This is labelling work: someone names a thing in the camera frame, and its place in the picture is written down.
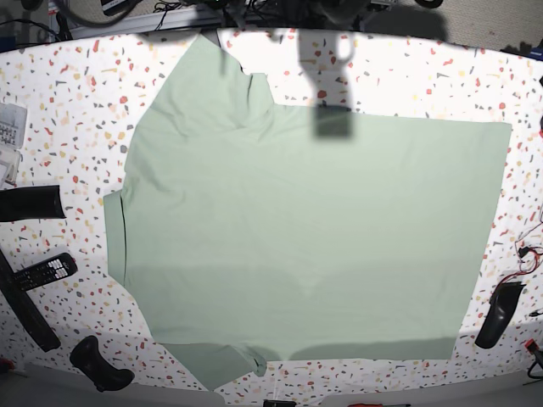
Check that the black game controller grip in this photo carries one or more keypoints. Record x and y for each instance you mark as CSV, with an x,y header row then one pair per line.
x,y
86,357

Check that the clear plastic parts box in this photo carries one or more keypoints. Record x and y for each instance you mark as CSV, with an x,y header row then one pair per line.
x,y
13,124

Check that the long black bar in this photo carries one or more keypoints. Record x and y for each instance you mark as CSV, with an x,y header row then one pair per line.
x,y
27,313

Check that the black curved handle left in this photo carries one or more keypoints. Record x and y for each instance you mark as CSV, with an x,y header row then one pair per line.
x,y
27,203

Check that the black curved handle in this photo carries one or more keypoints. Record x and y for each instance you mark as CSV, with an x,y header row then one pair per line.
x,y
503,304
27,203

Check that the black TV remote control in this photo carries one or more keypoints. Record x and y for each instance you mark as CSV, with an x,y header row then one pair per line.
x,y
48,271

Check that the light green T-shirt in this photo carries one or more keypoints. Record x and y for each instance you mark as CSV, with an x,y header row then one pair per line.
x,y
249,231

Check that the black curved handle right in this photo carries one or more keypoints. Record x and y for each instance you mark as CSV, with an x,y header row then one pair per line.
x,y
503,304

